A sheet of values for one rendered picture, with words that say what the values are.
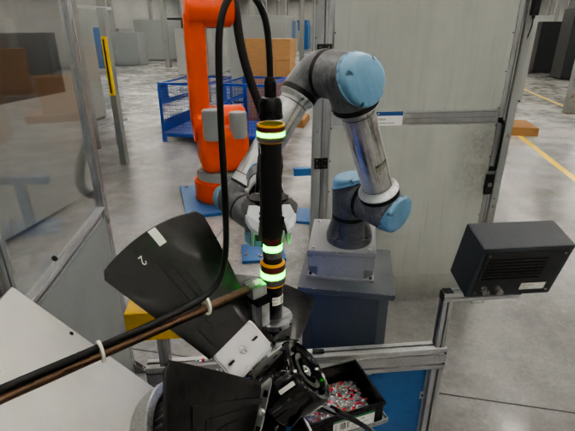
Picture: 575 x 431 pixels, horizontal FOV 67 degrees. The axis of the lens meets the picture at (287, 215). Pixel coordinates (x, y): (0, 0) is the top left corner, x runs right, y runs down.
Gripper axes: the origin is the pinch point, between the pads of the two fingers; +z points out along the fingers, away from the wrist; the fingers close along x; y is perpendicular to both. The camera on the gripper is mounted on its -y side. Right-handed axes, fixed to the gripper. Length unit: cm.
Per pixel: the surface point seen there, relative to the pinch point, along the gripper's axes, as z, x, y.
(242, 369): 5.8, 5.5, 24.0
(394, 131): -182, -83, 24
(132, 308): -37, 35, 40
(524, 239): -35, -70, 22
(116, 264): 2.5, 24.2, 4.7
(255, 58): -805, -20, 18
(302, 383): 11.5, -3.9, 22.3
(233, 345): 3.7, 7.0, 20.6
